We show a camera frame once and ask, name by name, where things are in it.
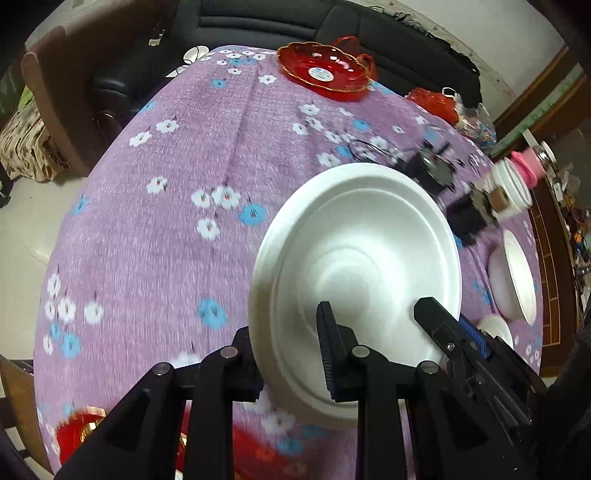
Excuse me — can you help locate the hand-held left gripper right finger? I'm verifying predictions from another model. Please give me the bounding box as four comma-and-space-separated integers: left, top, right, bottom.
317, 301, 529, 480

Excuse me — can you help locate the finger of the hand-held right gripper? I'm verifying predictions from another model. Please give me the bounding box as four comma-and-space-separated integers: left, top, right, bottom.
413, 298, 532, 428
459, 316, 550, 407

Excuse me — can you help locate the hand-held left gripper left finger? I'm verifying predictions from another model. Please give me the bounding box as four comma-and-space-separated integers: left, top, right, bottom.
60, 325, 265, 480

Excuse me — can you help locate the large white foam bowl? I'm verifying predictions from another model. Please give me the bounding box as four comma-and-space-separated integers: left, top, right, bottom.
488, 229, 539, 325

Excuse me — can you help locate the white foam plate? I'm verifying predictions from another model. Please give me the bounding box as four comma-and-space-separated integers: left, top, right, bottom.
248, 162, 463, 431

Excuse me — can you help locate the small white foam bowl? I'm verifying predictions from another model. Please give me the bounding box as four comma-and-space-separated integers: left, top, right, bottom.
477, 315, 514, 348

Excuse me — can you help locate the black grinder with brown top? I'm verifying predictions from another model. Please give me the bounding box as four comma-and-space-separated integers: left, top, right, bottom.
447, 182, 509, 246

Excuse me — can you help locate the wooden cabinet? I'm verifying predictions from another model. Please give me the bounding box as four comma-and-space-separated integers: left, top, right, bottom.
492, 46, 591, 377

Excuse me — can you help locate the purple floral tablecloth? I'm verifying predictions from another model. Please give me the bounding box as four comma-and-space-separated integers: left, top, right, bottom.
34, 44, 544, 480

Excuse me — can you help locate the pink knit-covered thermos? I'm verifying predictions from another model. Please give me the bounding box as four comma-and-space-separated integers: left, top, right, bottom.
509, 148, 544, 186

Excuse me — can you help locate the red dish with gold rim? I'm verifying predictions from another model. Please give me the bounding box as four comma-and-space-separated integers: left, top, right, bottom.
54, 410, 109, 464

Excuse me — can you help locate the clear bag of colourful things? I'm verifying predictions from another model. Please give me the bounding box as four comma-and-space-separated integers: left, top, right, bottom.
456, 102, 498, 145

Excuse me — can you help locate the red plastic bag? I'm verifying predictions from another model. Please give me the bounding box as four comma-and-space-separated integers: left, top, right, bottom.
405, 87, 460, 126

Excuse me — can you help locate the wooden chair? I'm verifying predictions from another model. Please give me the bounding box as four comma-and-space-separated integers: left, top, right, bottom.
0, 354, 54, 475

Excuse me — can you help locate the red glass dish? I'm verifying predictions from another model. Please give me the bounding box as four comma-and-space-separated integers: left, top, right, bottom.
276, 37, 378, 100

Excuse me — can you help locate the patterned beige cloth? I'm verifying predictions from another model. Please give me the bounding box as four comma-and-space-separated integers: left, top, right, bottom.
0, 110, 70, 182

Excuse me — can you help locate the black sofa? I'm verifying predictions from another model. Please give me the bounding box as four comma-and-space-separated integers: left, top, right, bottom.
90, 0, 483, 116

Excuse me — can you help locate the brown chair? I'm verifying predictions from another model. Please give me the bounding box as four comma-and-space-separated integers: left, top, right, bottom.
21, 0, 178, 176

